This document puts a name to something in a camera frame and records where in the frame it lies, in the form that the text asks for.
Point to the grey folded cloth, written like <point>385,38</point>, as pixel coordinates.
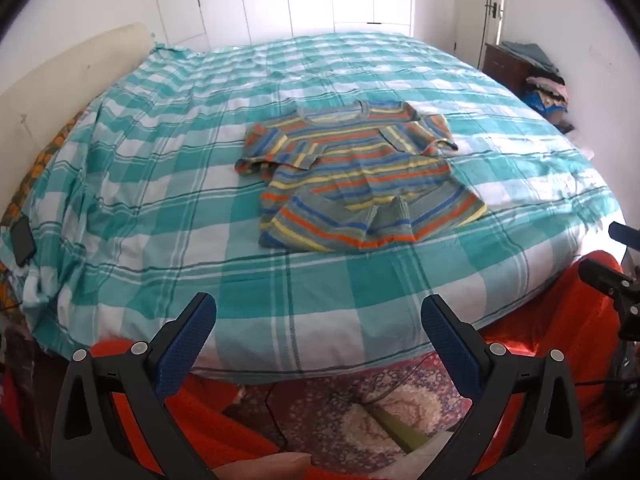
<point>530,55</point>

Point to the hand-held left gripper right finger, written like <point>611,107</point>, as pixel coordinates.
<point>450,345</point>

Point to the cream padded headboard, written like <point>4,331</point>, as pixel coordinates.
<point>65,75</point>

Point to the person's foot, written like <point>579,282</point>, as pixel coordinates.
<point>270,467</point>

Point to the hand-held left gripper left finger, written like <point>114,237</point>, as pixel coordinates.
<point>187,345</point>

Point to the black phone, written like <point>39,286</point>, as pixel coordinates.
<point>23,242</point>

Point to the teal checked blanket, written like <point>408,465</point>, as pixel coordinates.
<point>175,200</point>

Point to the dark wooden dresser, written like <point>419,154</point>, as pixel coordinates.
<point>502,62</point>

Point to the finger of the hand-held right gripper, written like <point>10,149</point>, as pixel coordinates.
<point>602,272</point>
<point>625,236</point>

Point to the yellow-green flat object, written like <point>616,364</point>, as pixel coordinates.
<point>400,430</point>

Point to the pile of mixed clothes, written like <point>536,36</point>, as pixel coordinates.
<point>547,97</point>

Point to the patterned rug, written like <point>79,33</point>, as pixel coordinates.
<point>325,400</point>

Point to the striped knit shirt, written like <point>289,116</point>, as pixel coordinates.
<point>350,170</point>

